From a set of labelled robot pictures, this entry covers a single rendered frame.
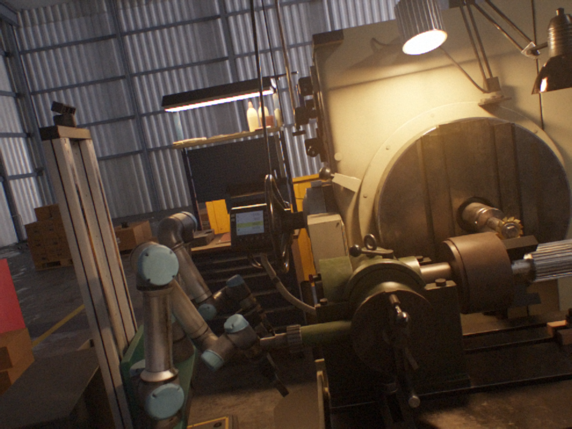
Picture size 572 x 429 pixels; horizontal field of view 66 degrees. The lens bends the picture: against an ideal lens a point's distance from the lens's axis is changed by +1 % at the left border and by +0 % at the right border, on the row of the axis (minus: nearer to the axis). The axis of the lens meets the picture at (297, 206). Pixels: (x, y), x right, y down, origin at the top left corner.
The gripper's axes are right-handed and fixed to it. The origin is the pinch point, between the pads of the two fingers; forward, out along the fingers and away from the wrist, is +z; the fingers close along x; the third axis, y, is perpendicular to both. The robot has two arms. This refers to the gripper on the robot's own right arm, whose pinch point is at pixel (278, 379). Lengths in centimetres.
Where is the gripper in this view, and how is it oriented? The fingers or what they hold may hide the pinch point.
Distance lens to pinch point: 175.6
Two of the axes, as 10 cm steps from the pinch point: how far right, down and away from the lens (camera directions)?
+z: 5.0, 7.9, 3.5
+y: -8.2, 5.7, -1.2
